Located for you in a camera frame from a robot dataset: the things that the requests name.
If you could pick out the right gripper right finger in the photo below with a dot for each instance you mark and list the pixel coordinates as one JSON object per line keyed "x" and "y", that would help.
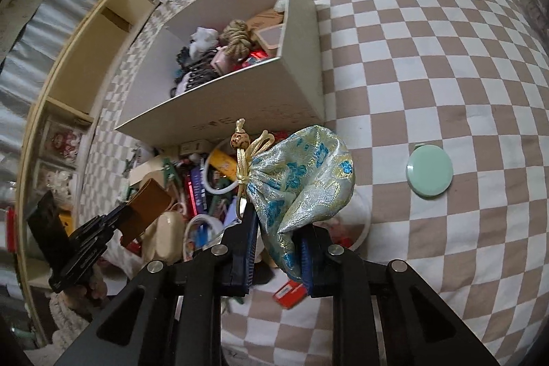
{"x": 383, "y": 314}

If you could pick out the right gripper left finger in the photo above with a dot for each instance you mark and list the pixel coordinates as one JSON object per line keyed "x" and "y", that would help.
{"x": 171, "y": 314}

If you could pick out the brown leather case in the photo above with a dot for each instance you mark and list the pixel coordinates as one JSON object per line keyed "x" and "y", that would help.
{"x": 146, "y": 206}

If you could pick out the blue floral brocade pouch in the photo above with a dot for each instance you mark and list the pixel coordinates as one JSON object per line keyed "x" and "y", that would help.
{"x": 305, "y": 178}

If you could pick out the beige oval case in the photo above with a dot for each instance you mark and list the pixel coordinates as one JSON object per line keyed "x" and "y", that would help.
{"x": 163, "y": 239}

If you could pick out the white tape roll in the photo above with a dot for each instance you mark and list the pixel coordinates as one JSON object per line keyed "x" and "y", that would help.
{"x": 201, "y": 232}

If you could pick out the wooden side shelf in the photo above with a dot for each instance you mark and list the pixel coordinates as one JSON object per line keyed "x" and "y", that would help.
{"x": 73, "y": 92}

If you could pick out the orange red lighter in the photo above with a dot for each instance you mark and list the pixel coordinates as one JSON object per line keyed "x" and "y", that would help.
{"x": 290, "y": 294}

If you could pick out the mint green round mirror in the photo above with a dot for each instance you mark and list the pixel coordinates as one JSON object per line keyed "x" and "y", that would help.
{"x": 429, "y": 171}

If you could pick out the yellow tube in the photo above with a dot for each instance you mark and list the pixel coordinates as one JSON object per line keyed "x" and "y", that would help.
{"x": 224, "y": 163}

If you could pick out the white cardboard shoe box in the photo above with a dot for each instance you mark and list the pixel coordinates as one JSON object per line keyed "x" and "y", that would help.
{"x": 283, "y": 93}

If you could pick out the checkered bed sheet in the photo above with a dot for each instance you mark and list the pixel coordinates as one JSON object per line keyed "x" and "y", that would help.
{"x": 469, "y": 76}

